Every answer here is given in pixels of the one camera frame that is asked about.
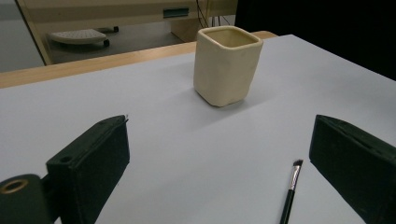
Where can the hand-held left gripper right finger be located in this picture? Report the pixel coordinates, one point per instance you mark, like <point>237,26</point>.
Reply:
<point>358,161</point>

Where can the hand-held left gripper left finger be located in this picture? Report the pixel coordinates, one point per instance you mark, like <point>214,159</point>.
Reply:
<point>93,168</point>

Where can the black makeup brush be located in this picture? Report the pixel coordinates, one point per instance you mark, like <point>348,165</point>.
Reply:
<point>291,193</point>

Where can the cream square ceramic cup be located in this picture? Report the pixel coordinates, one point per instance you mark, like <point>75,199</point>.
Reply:
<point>224,71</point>

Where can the white paper sheet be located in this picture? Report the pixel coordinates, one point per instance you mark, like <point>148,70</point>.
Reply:
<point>193,130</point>

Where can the white perforated footrest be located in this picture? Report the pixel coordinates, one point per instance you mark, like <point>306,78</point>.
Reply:
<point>79,36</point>

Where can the beige desk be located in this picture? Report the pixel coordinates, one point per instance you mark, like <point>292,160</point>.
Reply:
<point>102,15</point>

